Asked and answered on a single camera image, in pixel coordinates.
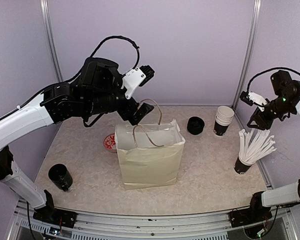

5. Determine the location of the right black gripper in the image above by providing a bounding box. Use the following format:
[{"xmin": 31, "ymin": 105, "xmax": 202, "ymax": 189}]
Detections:
[{"xmin": 248, "ymin": 94, "xmax": 297, "ymax": 130}]

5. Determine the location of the stack of paper cups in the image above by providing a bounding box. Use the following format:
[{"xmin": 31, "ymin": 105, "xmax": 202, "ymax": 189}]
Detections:
[{"xmin": 213, "ymin": 105, "xmax": 235, "ymax": 137}]

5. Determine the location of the beige paper bag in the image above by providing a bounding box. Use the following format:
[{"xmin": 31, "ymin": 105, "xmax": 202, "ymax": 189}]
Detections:
[{"xmin": 114, "ymin": 118, "xmax": 186, "ymax": 190}]

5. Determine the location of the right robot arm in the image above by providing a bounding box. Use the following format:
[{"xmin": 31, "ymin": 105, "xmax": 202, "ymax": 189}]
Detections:
[{"xmin": 245, "ymin": 66, "xmax": 300, "ymax": 222}]

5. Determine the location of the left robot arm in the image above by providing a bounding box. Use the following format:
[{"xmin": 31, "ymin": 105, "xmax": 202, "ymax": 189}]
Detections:
[{"xmin": 0, "ymin": 54, "xmax": 155, "ymax": 223}]

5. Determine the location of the bundle of white straws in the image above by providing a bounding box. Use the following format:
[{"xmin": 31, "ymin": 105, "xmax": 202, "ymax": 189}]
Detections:
[{"xmin": 238, "ymin": 128, "xmax": 277, "ymax": 166}]

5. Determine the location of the red white patterned bowl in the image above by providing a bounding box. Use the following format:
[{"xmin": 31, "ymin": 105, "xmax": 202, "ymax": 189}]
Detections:
[{"xmin": 103, "ymin": 133, "xmax": 117, "ymax": 153}]

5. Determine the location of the cup holding straws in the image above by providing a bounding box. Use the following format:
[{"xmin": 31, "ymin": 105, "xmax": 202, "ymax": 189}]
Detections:
[{"xmin": 234, "ymin": 156, "xmax": 253, "ymax": 175}]

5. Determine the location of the stack of black lids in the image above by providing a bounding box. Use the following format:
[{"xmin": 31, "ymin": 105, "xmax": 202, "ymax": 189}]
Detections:
[{"xmin": 187, "ymin": 116, "xmax": 205, "ymax": 136}]

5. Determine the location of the dark green black can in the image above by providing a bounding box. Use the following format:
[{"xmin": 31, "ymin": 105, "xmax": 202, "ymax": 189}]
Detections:
[{"xmin": 48, "ymin": 163, "xmax": 73, "ymax": 192}]

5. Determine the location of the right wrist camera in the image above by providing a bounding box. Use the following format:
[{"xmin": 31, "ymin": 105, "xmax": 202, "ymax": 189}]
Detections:
[{"xmin": 239, "ymin": 91, "xmax": 268, "ymax": 111}]

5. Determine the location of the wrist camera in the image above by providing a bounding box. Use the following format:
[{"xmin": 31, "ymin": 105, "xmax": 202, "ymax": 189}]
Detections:
[
  {"xmin": 239, "ymin": 91, "xmax": 268, "ymax": 111},
  {"xmin": 121, "ymin": 65, "xmax": 155, "ymax": 100}
]

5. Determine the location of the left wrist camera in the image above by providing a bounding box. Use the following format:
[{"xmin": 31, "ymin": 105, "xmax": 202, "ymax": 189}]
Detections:
[{"xmin": 121, "ymin": 65, "xmax": 155, "ymax": 100}]

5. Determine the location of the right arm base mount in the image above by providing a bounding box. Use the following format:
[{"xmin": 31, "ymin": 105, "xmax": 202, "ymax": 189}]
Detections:
[{"xmin": 228, "ymin": 191, "xmax": 273, "ymax": 228}]

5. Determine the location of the right corner metal post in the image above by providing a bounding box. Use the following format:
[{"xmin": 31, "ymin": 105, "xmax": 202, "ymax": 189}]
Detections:
[{"xmin": 232, "ymin": 0, "xmax": 262, "ymax": 111}]

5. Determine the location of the corner metal post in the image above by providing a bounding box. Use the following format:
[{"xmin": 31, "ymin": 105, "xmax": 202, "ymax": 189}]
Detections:
[
  {"xmin": 232, "ymin": 0, "xmax": 262, "ymax": 111},
  {"xmin": 40, "ymin": 0, "xmax": 63, "ymax": 83}
]

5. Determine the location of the aluminium front rail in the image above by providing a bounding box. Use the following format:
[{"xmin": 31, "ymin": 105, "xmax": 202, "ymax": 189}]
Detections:
[{"xmin": 13, "ymin": 198, "xmax": 295, "ymax": 240}]

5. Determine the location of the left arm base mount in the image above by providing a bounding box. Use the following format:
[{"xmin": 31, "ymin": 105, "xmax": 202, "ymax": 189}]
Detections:
[{"xmin": 33, "ymin": 190, "xmax": 78, "ymax": 229}]

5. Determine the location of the left corner metal post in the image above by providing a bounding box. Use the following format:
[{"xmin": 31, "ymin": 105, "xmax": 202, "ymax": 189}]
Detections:
[{"xmin": 40, "ymin": 0, "xmax": 63, "ymax": 83}]

